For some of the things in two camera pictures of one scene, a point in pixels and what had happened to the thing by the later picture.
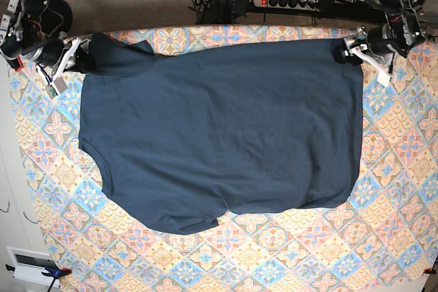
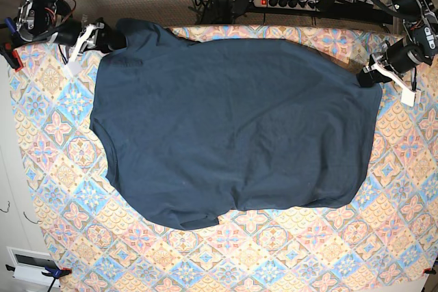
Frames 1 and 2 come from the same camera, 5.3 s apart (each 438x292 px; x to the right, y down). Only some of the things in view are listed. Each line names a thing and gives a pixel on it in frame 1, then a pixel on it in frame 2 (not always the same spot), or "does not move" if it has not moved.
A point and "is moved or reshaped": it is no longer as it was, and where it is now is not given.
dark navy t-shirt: (186, 140) is moved or reshaped
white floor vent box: (29, 264) does not move
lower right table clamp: (430, 271) does not move
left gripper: (45, 50) -> (68, 34)
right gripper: (383, 40) -> (402, 57)
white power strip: (286, 3) does not move
